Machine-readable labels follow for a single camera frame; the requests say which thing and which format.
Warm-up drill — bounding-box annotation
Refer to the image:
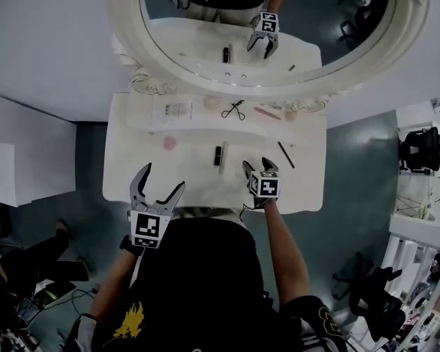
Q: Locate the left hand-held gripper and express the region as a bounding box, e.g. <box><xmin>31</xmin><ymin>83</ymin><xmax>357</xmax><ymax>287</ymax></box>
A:
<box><xmin>127</xmin><ymin>162</ymin><xmax>186</xmax><ymax>251</ymax></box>

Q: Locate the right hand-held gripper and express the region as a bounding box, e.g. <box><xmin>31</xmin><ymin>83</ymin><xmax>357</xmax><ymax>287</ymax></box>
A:
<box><xmin>241</xmin><ymin>156</ymin><xmax>282</xmax><ymax>210</ymax></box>

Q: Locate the black pencil makeup item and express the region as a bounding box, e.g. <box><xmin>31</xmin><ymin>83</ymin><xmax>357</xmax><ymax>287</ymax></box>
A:
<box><xmin>276</xmin><ymin>141</ymin><xmax>296</xmax><ymax>169</ymax></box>

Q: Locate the white stick makeup item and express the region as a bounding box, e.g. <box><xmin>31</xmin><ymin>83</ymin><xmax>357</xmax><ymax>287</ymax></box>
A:
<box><xmin>218</xmin><ymin>141</ymin><xmax>230</xmax><ymax>175</ymax></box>

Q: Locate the pink tube makeup item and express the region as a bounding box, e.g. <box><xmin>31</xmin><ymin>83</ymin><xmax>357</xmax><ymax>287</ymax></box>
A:
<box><xmin>252</xmin><ymin>106</ymin><xmax>282</xmax><ymax>122</ymax></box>

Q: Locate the black eyelash curler makeup item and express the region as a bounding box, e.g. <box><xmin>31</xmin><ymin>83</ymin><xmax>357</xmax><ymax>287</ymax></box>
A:
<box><xmin>221</xmin><ymin>100</ymin><xmax>246</xmax><ymax>121</ymax></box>

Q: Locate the clear packet makeup item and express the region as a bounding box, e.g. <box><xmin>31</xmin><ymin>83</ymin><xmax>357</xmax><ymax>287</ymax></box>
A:
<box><xmin>151</xmin><ymin>100</ymin><xmax>194</xmax><ymax>125</ymax></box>

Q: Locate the person's left forearm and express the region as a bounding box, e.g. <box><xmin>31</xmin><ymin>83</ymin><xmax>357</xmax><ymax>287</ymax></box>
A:
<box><xmin>89</xmin><ymin>246</ymin><xmax>144</xmax><ymax>320</ymax></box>

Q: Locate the white dressing table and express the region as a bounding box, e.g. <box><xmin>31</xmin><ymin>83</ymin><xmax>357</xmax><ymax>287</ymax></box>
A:
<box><xmin>101</xmin><ymin>92</ymin><xmax>328</xmax><ymax>216</ymax></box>

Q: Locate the person's black printed shirt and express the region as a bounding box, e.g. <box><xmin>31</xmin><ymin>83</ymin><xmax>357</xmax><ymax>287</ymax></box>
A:
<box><xmin>62</xmin><ymin>215</ymin><xmax>350</xmax><ymax>352</ymax></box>

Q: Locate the white cabinet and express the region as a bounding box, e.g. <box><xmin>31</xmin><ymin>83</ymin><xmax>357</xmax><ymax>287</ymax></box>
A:
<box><xmin>0</xmin><ymin>91</ymin><xmax>78</xmax><ymax>208</ymax></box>

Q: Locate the oval white framed mirror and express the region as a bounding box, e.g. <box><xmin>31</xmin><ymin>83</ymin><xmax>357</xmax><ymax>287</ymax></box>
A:
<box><xmin>104</xmin><ymin>0</ymin><xmax>432</xmax><ymax>119</ymax></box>

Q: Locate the black mesh office chair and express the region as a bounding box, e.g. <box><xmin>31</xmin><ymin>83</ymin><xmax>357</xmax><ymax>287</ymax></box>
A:
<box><xmin>397</xmin><ymin>125</ymin><xmax>440</xmax><ymax>176</ymax></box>

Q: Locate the white shelf unit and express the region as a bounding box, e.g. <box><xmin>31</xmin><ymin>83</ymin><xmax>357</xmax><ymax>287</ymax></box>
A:
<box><xmin>346</xmin><ymin>210</ymin><xmax>440</xmax><ymax>352</ymax></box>

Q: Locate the floor cable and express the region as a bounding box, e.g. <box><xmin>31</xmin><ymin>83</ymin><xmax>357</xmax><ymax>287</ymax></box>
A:
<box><xmin>67</xmin><ymin>286</ymin><xmax>100</xmax><ymax>313</ymax></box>

